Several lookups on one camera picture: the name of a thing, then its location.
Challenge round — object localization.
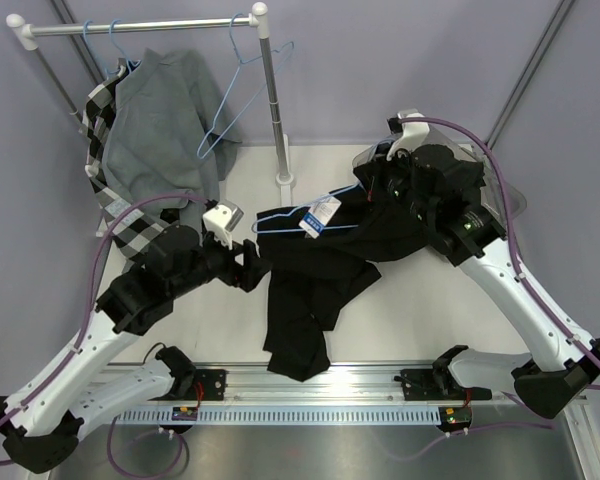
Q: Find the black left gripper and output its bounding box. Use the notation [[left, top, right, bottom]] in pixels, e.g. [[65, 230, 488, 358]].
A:
[[170, 228, 272, 299]]

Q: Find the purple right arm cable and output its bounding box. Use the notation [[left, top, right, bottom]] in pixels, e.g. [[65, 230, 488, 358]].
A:
[[384, 116, 600, 460]]

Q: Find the plain black shirt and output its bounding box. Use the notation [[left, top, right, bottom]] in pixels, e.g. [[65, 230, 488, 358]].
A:
[[256, 164, 427, 382]]

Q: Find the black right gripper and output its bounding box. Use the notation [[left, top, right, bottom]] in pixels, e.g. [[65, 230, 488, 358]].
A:
[[356, 141, 434, 226]]

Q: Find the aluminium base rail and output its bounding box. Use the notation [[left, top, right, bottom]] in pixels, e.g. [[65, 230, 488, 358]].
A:
[[99, 362, 589, 406]]

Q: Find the clear plastic bin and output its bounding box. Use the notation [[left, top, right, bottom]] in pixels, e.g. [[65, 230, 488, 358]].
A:
[[352, 116, 526, 225]]

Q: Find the blue hanger of checked shirt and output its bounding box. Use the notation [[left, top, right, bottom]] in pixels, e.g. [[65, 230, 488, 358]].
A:
[[81, 20, 115, 80]]

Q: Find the blue hanger of pinstriped shirt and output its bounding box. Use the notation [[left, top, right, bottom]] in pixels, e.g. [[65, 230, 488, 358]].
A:
[[197, 13, 296, 160]]

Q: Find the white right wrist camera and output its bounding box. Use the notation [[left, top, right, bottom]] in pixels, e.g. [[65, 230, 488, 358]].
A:
[[387, 109, 430, 161]]

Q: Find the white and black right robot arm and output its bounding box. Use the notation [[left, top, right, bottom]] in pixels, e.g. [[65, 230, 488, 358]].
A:
[[367, 144, 600, 419]]

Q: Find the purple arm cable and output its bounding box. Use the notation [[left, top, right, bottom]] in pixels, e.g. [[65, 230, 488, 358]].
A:
[[0, 193, 216, 474], [384, 116, 600, 460]]

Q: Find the blue hanger of black shirt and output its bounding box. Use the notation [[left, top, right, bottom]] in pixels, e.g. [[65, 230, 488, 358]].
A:
[[251, 180, 364, 238]]

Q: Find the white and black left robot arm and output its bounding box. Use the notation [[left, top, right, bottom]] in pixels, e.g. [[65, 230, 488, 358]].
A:
[[0, 226, 271, 474]]

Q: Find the white slotted cable duct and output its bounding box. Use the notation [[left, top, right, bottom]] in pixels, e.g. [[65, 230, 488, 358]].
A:
[[117, 406, 442, 426]]

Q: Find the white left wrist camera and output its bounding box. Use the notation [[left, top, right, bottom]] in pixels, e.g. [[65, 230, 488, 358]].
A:
[[202, 202, 244, 250]]

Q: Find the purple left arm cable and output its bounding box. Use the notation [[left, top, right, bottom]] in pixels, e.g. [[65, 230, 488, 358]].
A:
[[0, 193, 216, 474]]

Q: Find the metal clothes rack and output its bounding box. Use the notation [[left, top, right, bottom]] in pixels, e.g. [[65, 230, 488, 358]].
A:
[[6, 2, 294, 200]]

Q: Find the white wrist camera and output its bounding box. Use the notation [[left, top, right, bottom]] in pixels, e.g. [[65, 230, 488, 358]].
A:
[[387, 109, 430, 161], [202, 202, 244, 250]]

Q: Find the black white checked shirt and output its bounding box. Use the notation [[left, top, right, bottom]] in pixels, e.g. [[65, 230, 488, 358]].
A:
[[81, 66, 179, 262]]

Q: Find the grey shirt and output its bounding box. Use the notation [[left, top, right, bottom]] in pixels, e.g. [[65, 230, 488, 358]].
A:
[[103, 50, 241, 229]]

